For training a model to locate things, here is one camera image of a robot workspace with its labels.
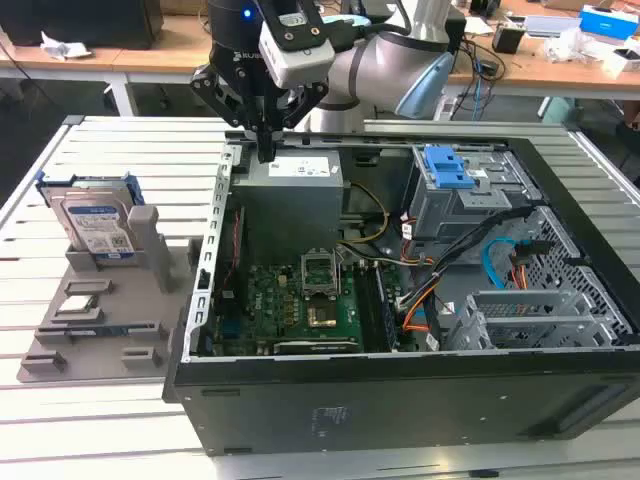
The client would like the blue plastic latch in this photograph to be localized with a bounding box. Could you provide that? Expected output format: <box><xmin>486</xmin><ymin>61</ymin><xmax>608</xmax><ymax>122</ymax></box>
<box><xmin>422</xmin><ymin>144</ymin><xmax>475</xmax><ymax>191</ymax></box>

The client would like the silver CPU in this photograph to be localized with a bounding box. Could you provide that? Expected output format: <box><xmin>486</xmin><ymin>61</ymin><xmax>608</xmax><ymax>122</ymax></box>
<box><xmin>52</xmin><ymin>294</ymin><xmax>99</xmax><ymax>317</ymax></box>

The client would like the installed RAM stick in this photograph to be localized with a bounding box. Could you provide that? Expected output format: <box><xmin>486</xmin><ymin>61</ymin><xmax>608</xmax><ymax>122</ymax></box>
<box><xmin>373</xmin><ymin>264</ymin><xmax>401</xmax><ymax>350</ymax></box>

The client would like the locking lever wire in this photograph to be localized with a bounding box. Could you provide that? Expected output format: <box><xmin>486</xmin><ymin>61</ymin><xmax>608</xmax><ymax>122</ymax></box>
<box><xmin>334</xmin><ymin>244</ymin><xmax>346</xmax><ymax>301</ymax></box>

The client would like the clear plastic bag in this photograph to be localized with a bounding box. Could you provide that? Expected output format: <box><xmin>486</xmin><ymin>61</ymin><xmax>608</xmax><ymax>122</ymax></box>
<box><xmin>542</xmin><ymin>27</ymin><xmax>606</xmax><ymax>64</ymax></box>

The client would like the black wire bundle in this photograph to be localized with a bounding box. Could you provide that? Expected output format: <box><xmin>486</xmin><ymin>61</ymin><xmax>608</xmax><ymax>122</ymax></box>
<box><xmin>397</xmin><ymin>205</ymin><xmax>534</xmax><ymax>314</ymax></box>

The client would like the wooden desk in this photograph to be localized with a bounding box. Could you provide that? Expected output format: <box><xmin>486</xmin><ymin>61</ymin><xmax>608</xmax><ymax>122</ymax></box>
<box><xmin>0</xmin><ymin>9</ymin><xmax>640</xmax><ymax>94</ymax></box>

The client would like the CPU socket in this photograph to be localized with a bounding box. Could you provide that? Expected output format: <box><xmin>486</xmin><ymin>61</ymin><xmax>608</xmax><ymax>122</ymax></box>
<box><xmin>305</xmin><ymin>294</ymin><xmax>341</xmax><ymax>329</ymax></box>

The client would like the hard disk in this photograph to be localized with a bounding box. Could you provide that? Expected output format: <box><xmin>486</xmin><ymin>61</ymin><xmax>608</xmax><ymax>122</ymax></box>
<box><xmin>34</xmin><ymin>171</ymin><xmax>146</xmax><ymax>261</ymax></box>

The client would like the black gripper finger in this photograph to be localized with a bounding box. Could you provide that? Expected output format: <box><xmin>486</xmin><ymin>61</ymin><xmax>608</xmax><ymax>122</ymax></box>
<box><xmin>268</xmin><ymin>81</ymin><xmax>330</xmax><ymax>163</ymax></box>
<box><xmin>189</xmin><ymin>63</ymin><xmax>269</xmax><ymax>164</ymax></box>

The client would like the blue RAM stick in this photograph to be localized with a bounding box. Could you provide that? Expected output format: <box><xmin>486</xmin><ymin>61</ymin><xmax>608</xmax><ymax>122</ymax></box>
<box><xmin>37</xmin><ymin>322</ymin><xmax>156</xmax><ymax>337</ymax></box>

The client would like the black RAM slot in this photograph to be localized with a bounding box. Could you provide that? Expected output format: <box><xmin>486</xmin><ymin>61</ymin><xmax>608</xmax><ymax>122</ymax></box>
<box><xmin>355</xmin><ymin>264</ymin><xmax>387</xmax><ymax>351</ymax></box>

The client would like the grey power supply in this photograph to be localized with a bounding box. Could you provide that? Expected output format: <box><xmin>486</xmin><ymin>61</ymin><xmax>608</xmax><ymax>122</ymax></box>
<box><xmin>230</xmin><ymin>148</ymin><xmax>346</xmax><ymax>251</ymax></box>

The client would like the blue data wire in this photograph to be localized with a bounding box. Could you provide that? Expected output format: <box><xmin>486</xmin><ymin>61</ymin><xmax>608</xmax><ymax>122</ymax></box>
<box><xmin>482</xmin><ymin>238</ymin><xmax>521</xmax><ymax>291</ymax></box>

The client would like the metal socket cover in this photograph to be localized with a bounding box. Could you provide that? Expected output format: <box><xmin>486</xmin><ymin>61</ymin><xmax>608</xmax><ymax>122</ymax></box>
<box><xmin>299</xmin><ymin>250</ymin><xmax>341</xmax><ymax>300</ymax></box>

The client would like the crumpled white paper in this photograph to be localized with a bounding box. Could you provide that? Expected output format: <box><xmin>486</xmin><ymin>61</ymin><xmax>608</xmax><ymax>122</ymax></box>
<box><xmin>39</xmin><ymin>30</ymin><xmax>94</xmax><ymax>61</ymax></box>

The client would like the large black box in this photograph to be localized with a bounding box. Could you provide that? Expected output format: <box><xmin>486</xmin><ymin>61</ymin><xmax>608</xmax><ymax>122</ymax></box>
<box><xmin>0</xmin><ymin>0</ymin><xmax>164</xmax><ymax>51</ymax></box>

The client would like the blue white carton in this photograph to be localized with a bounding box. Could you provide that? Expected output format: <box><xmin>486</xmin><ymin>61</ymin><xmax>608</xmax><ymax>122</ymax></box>
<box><xmin>578</xmin><ymin>4</ymin><xmax>640</xmax><ymax>41</ymax></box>

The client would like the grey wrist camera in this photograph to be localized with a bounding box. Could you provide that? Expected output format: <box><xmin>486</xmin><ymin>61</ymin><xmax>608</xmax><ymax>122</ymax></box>
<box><xmin>258</xmin><ymin>19</ymin><xmax>335</xmax><ymax>90</ymax></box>

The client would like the grey parts rack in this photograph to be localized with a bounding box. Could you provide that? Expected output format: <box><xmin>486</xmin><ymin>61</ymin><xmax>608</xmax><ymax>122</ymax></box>
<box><xmin>17</xmin><ymin>204</ymin><xmax>206</xmax><ymax>385</ymax></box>

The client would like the orange power wire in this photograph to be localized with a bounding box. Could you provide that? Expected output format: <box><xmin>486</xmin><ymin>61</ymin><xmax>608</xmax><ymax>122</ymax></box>
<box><xmin>509</xmin><ymin>239</ymin><xmax>556</xmax><ymax>291</ymax></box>

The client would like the white box with phone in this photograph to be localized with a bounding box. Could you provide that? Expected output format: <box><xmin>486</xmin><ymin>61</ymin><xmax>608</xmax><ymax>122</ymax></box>
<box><xmin>602</xmin><ymin>44</ymin><xmax>640</xmax><ymax>74</ymax></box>

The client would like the grey flat tray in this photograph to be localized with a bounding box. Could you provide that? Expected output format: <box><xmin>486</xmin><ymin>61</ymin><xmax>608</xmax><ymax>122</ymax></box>
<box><xmin>524</xmin><ymin>14</ymin><xmax>581</xmax><ymax>39</ymax></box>

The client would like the small black box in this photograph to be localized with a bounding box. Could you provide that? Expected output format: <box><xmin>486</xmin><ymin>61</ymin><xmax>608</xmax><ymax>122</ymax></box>
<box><xmin>492</xmin><ymin>23</ymin><xmax>526</xmax><ymax>55</ymax></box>

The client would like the black graphics card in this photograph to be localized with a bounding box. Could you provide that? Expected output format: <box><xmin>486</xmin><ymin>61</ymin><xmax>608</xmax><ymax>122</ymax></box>
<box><xmin>259</xmin><ymin>338</ymin><xmax>361</xmax><ymax>356</ymax></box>

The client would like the green motherboard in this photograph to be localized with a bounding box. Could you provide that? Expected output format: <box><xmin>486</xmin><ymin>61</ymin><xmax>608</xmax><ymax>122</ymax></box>
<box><xmin>214</xmin><ymin>259</ymin><xmax>416</xmax><ymax>354</ymax></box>

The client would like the black speaker box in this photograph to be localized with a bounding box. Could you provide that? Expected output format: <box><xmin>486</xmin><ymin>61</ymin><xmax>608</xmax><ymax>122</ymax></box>
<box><xmin>446</xmin><ymin>9</ymin><xmax>469</xmax><ymax>55</ymax></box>

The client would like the grey optical drive cage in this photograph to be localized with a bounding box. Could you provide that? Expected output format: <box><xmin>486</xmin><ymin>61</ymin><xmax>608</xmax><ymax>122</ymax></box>
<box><xmin>402</xmin><ymin>144</ymin><xmax>544</xmax><ymax>251</ymax></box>

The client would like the metal disk bay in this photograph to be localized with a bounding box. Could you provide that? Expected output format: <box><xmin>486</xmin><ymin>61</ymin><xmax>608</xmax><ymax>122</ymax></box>
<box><xmin>439</xmin><ymin>287</ymin><xmax>632</xmax><ymax>351</ymax></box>

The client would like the black PC case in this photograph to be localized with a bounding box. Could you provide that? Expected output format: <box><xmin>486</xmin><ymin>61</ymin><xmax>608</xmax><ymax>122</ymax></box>
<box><xmin>162</xmin><ymin>130</ymin><xmax>640</xmax><ymax>459</ymax></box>

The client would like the orange yellow wire bundle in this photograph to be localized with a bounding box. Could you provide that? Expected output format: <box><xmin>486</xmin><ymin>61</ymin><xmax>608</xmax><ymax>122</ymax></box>
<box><xmin>402</xmin><ymin>279</ymin><xmax>441</xmax><ymax>334</ymax></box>

